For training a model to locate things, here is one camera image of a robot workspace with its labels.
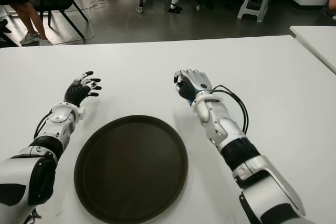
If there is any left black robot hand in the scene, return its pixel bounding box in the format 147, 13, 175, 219
64, 71, 102, 106

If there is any black left forearm cable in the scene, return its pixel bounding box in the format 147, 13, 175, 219
33, 110, 53, 140

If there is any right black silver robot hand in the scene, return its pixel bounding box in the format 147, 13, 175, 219
172, 68, 213, 101

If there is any black right forearm cable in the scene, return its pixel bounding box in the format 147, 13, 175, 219
212, 84, 249, 133

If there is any white side table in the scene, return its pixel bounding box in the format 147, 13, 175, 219
289, 25, 336, 74

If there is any round dark brown tray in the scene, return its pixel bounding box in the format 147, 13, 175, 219
73, 114, 189, 224

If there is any person in black shorts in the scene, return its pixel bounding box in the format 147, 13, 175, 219
0, 0, 53, 46

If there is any black chair frame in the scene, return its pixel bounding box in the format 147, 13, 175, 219
0, 19, 14, 46

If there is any black forearm cable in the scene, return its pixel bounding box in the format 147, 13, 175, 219
212, 84, 249, 133
33, 110, 53, 140

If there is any black left elbow cable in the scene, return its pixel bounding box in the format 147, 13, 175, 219
23, 207, 43, 224

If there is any black chair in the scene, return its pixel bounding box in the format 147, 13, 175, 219
25, 0, 89, 39

